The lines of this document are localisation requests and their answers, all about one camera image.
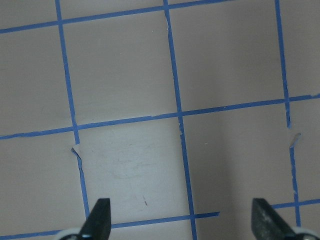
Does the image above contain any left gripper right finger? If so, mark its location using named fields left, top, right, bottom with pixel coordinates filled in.
left=251, top=198, right=297, bottom=240

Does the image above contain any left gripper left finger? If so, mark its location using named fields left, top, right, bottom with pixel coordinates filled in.
left=79, top=198, right=111, bottom=240

